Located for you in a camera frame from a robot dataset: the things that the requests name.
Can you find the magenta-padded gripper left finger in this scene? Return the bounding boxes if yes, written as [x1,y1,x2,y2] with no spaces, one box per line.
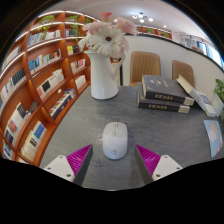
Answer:
[43,143,94,187]

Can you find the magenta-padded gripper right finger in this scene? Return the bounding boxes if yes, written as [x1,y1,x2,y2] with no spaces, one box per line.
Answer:
[133,143,183,185]

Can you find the white computer mouse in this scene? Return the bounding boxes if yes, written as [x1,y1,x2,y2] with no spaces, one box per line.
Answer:
[101,121,129,160]

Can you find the pastel cartoon mouse pad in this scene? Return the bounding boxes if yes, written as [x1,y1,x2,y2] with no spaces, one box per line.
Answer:
[203,119,224,159]

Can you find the blue and white book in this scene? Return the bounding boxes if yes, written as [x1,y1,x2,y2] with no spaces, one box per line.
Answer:
[194,90,218,118]

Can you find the white plant pot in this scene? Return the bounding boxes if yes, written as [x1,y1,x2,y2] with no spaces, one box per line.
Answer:
[210,94,224,118]

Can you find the orange wooden bookshelf unit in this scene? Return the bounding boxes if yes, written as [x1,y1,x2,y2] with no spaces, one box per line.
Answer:
[0,10,173,167]

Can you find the green leafy plant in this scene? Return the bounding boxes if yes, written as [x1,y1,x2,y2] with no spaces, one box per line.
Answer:
[213,78,224,105]

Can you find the tan upholstered chair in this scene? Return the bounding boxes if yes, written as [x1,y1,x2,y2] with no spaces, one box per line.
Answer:
[171,59,195,88]
[129,50,162,87]

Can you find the white ceramic pitcher vase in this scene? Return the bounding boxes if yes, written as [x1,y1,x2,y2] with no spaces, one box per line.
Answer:
[84,49,126,101]

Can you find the window with white curtains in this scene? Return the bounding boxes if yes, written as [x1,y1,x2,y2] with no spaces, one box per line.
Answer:
[181,34,223,68]

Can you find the ceiling spot lights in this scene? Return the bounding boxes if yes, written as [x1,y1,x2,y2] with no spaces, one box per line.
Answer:
[131,12,155,24]

